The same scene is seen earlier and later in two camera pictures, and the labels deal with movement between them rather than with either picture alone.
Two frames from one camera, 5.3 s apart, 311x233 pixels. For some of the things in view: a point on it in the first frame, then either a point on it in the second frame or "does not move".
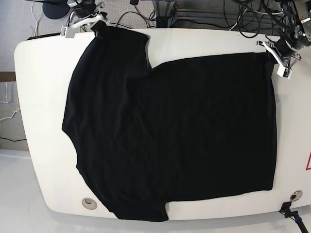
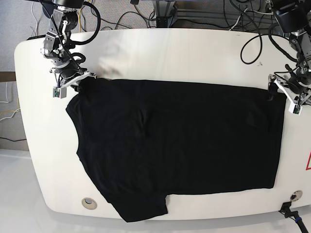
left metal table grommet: (89, 203) does not move
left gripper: (291, 40) → (298, 80)
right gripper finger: (90, 20) → (78, 78)
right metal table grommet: (296, 195) does not move
